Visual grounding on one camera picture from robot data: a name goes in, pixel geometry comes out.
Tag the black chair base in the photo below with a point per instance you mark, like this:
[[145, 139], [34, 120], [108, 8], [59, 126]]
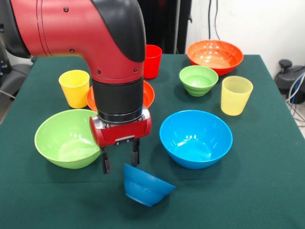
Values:
[[286, 76]]

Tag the opaque yellow cup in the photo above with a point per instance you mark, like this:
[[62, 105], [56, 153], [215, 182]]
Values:
[[74, 90]]

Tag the large light blue bowl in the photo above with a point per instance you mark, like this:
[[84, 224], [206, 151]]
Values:
[[195, 140]]

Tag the black chair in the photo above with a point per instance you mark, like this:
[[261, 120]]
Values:
[[16, 76]]

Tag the orange bowl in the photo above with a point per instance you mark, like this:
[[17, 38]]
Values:
[[214, 59], [149, 95]]

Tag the small dark blue bowl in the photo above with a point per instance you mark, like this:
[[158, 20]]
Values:
[[143, 188]]

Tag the red cup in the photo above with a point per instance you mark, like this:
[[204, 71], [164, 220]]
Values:
[[152, 62]]

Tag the large green bowl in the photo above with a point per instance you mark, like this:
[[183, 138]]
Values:
[[64, 143]]

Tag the translucent yellow cup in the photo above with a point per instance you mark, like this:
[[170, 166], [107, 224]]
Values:
[[236, 100]]

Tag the small green bowl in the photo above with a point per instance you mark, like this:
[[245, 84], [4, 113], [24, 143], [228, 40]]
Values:
[[197, 81]]

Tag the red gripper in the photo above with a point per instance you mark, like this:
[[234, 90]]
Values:
[[121, 133]]

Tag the dark green tablecloth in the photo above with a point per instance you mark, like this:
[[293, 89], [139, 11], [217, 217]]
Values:
[[214, 190]]

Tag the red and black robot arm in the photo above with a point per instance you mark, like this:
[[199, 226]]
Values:
[[83, 31]]

